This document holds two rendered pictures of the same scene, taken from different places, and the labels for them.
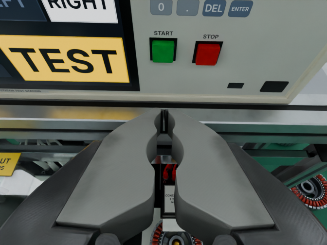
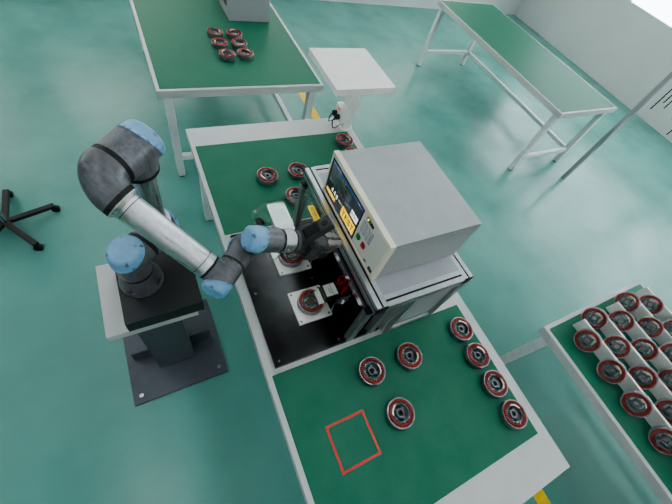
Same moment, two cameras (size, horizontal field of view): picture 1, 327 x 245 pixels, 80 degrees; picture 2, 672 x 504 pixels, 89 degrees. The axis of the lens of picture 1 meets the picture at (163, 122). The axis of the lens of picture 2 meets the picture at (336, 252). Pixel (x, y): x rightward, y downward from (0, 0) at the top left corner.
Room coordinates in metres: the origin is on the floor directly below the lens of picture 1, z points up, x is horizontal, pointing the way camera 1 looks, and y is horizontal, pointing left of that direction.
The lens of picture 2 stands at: (-0.41, -0.55, 2.12)
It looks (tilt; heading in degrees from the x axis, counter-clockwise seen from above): 54 degrees down; 48
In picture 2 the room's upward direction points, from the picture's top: 23 degrees clockwise
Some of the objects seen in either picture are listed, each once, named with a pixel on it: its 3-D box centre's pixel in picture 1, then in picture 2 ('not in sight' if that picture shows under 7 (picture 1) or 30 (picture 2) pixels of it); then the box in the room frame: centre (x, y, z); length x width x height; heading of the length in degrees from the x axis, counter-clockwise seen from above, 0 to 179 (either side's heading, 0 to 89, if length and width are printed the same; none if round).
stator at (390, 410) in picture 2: not in sight; (399, 413); (0.20, -0.56, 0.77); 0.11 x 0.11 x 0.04
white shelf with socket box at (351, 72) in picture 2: not in sight; (341, 105); (0.57, 1.00, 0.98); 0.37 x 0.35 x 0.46; 92
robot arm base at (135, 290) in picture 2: not in sight; (138, 274); (-0.59, 0.23, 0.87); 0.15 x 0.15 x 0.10
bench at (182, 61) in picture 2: not in sight; (215, 63); (0.15, 2.46, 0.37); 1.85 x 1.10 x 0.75; 92
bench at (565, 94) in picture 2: not in sight; (500, 82); (3.31, 2.12, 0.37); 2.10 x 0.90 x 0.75; 92
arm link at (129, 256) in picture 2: not in sight; (130, 257); (-0.59, 0.23, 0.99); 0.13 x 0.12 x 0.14; 45
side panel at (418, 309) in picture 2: not in sight; (420, 306); (0.42, -0.23, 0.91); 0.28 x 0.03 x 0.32; 2
